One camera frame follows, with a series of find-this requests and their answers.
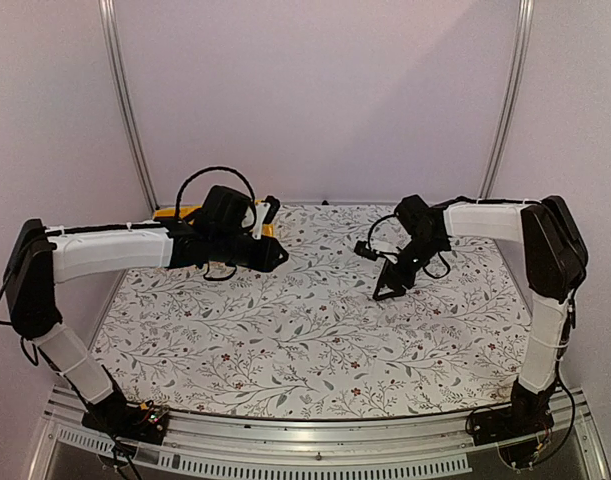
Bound right aluminium post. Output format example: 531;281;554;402
478;0;534;199

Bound left aluminium post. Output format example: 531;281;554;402
98;0;159;212

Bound front aluminium frame rail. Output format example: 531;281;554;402
28;388;611;479

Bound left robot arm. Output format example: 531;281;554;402
0;186;289;434

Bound floral tablecloth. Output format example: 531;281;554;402
93;205;530;419

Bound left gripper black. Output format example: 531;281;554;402
212;230;290;273

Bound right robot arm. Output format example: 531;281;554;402
354;195;589;436

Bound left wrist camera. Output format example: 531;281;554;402
249;195;281;239

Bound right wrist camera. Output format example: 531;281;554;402
354;240;400;263

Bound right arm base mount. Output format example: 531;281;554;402
465;401;554;471

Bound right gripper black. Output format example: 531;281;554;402
373;234;447;301

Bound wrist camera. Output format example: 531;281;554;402
249;195;281;239
354;240;400;263

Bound aluminium post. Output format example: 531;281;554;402
98;0;159;212
478;0;534;199

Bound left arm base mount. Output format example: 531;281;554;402
82;394;170;445

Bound left arm black hose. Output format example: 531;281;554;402
173;166;259;221

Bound left yellow bin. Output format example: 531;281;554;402
152;205;201;220

